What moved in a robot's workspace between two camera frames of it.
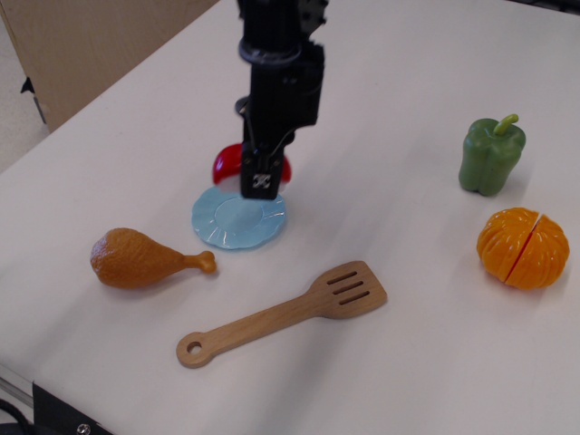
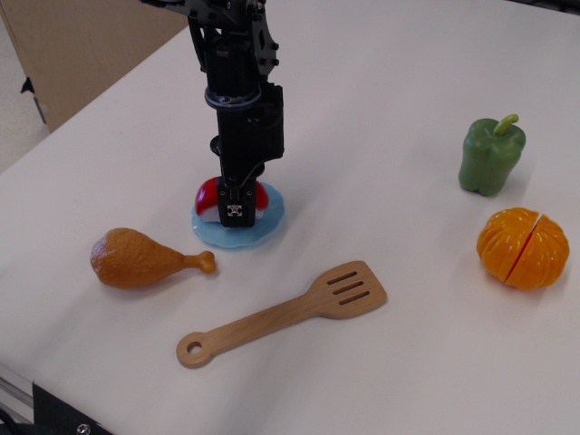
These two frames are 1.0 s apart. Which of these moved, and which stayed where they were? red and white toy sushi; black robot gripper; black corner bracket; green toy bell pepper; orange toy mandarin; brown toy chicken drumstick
Moved: black robot gripper; red and white toy sushi
Stayed: green toy bell pepper; orange toy mandarin; brown toy chicken drumstick; black corner bracket
